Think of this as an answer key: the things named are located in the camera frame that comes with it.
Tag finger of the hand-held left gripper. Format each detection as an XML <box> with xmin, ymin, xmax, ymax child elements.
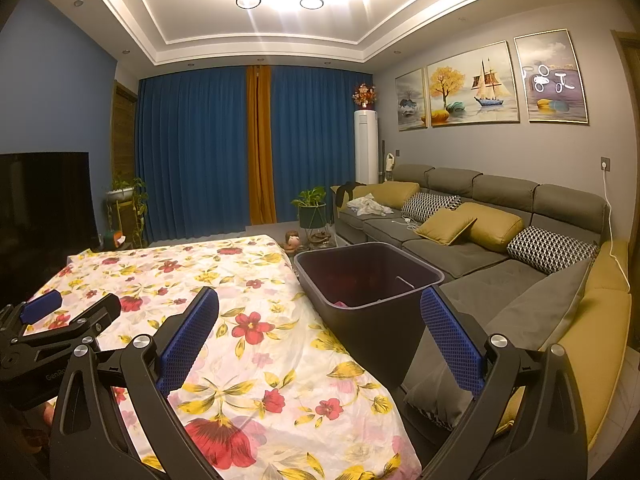
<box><xmin>0</xmin><ymin>290</ymin><xmax>63</xmax><ymax>347</ymax></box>
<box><xmin>10</xmin><ymin>292</ymin><xmax>122</xmax><ymax>357</ymax></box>

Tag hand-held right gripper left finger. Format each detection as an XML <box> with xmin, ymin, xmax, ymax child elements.
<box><xmin>50</xmin><ymin>286</ymin><xmax>223</xmax><ymax>480</ymax></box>

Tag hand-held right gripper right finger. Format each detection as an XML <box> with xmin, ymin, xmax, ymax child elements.
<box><xmin>419</xmin><ymin>286</ymin><xmax>588</xmax><ymax>480</ymax></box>

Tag dark grey plastic bin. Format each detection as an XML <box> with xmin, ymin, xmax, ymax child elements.
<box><xmin>293</xmin><ymin>241</ymin><xmax>446</xmax><ymax>388</ymax></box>

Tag grey sectional sofa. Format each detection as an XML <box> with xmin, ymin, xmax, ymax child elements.
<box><xmin>331</xmin><ymin>162</ymin><xmax>633</xmax><ymax>453</ymax></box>

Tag large grey pillow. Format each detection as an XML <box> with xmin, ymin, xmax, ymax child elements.
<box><xmin>402</xmin><ymin>260</ymin><xmax>593</xmax><ymax>428</ymax></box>

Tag black television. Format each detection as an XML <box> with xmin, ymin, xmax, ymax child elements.
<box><xmin>0</xmin><ymin>151</ymin><xmax>98</xmax><ymax>281</ymax></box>

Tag yellow square pillow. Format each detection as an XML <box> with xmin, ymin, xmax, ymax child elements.
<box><xmin>415</xmin><ymin>202</ymin><xmax>478</xmax><ymax>246</ymax></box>

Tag yellow bolster cushion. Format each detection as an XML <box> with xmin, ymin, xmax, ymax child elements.
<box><xmin>345</xmin><ymin>181</ymin><xmax>421</xmax><ymax>211</ymax></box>
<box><xmin>467</xmin><ymin>203</ymin><xmax>525</xmax><ymax>253</ymax></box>

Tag trailing plant on stand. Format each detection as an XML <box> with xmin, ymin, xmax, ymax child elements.
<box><xmin>104</xmin><ymin>172</ymin><xmax>148</xmax><ymax>248</ymax></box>

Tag black white patterned pillow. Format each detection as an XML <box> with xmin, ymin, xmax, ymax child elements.
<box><xmin>506</xmin><ymin>226</ymin><xmax>600</xmax><ymax>275</ymax></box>
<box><xmin>401</xmin><ymin>191</ymin><xmax>463</xmax><ymax>223</ymax></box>

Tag white clothes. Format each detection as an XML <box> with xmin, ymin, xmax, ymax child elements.
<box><xmin>347</xmin><ymin>196</ymin><xmax>393</xmax><ymax>218</ymax></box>

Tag wooden door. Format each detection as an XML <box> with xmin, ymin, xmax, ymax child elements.
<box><xmin>112</xmin><ymin>80</ymin><xmax>138</xmax><ymax>186</ymax></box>

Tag potted plant in dark pot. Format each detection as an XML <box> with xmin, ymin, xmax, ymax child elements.
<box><xmin>291</xmin><ymin>186</ymin><xmax>331</xmax><ymax>231</ymax></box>

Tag black cloth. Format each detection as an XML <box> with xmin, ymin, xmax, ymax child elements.
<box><xmin>332</xmin><ymin>183</ymin><xmax>368</xmax><ymax>208</ymax></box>

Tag blue curtain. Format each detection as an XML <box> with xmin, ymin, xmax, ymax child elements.
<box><xmin>270</xmin><ymin>65</ymin><xmax>376</xmax><ymax>221</ymax></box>
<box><xmin>136</xmin><ymin>66</ymin><xmax>258</xmax><ymax>241</ymax></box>

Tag white handheld vacuum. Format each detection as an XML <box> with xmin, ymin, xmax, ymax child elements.
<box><xmin>380</xmin><ymin>140</ymin><xmax>398</xmax><ymax>183</ymax></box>

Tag orange curtain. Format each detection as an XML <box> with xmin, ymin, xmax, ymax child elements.
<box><xmin>246</xmin><ymin>65</ymin><xmax>277</xmax><ymax>226</ymax></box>

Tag white standing air conditioner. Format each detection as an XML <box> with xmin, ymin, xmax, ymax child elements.
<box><xmin>353</xmin><ymin>109</ymin><xmax>379</xmax><ymax>186</ymax></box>

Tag small landscape painting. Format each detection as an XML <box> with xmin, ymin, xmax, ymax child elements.
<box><xmin>395</xmin><ymin>68</ymin><xmax>430</xmax><ymax>132</ymax></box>

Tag large sailboat painting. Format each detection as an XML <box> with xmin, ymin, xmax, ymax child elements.
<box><xmin>426</xmin><ymin>41</ymin><xmax>521</xmax><ymax>128</ymax></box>

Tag artificial flower bouquet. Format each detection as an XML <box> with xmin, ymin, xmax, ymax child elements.
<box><xmin>351</xmin><ymin>82</ymin><xmax>376</xmax><ymax>111</ymax></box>

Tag purple framed painting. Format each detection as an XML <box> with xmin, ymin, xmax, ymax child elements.
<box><xmin>513</xmin><ymin>30</ymin><xmax>588</xmax><ymax>126</ymax></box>

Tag white wall cable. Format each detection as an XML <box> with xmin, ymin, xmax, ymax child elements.
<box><xmin>602</xmin><ymin>167</ymin><xmax>630</xmax><ymax>281</ymax></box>

